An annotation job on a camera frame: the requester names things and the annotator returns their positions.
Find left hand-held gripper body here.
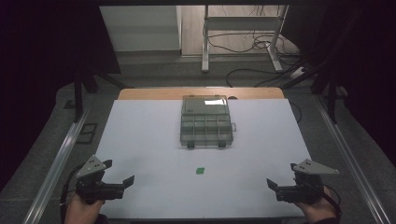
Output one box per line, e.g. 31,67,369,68
75,154,126,205

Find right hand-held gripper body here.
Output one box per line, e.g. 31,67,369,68
275,158,341,205

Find clear plastic compartment box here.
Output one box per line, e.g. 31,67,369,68
179,94,238,149

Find person's left hand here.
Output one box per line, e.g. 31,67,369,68
64,191,106,224

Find person's right hand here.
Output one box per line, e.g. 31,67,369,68
294,186,339,224

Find black floor socket plate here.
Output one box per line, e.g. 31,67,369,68
76,122,99,145

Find white table mat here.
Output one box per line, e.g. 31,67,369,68
92,98,312,220

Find black stand legs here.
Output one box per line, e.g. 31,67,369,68
280,52,347,125
72,59,135,123

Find white power strip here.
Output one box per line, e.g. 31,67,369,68
290,65,305,79

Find white cabinet panel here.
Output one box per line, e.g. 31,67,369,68
99,5,182,52

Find right hand-held gripper black cable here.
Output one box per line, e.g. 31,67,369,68
322,184,343,219

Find aluminium rail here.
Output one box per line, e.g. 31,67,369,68
313,94,390,224
21,105,92,224

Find thin black cable beside table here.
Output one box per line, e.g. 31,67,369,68
289,101,304,124

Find long black floor cable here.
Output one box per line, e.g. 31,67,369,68
225,67,302,89

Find tangle of black floor cables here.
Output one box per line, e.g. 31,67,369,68
206,30,302,59

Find white metal stand frame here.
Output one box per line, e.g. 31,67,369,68
201,4,290,75

